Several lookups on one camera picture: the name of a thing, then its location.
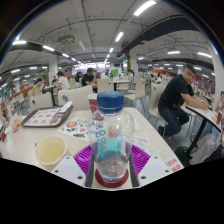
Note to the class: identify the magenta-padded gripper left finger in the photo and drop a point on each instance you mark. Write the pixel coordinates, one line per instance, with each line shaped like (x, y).
(81, 160)

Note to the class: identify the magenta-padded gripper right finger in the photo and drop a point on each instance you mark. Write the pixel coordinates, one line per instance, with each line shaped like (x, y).
(141, 159)

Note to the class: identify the clear blue-capped water bottle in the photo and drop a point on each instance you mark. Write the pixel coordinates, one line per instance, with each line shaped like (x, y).
(111, 140)

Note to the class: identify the white red-printed table sticker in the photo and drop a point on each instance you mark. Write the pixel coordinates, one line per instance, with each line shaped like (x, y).
(173, 164)

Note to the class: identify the crumpled white tissue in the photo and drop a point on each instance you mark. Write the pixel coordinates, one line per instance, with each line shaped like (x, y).
(136, 126)

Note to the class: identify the white paper napkin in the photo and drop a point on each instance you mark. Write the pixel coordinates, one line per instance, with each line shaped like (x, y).
(66, 106)

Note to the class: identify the brown food tray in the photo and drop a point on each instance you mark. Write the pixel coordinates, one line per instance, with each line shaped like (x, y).
(43, 117)

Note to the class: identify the beige chair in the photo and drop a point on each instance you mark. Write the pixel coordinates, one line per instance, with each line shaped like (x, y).
(41, 101)
(75, 96)

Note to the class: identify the grey bag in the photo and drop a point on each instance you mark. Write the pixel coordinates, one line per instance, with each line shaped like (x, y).
(205, 147)

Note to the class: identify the person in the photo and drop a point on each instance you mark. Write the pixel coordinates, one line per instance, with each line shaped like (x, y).
(88, 79)
(63, 81)
(220, 101)
(175, 96)
(37, 88)

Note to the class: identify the beige neighbouring table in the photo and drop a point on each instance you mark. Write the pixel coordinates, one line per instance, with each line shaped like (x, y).
(201, 115)

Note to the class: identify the clear food wrapper bag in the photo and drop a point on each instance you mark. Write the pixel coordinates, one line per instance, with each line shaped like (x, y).
(15, 122)

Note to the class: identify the ceiling air conditioner unit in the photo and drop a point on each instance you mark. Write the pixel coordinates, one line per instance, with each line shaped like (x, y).
(65, 39)

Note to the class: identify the ceiling lights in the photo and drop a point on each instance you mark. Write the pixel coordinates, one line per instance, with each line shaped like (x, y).
(144, 7)

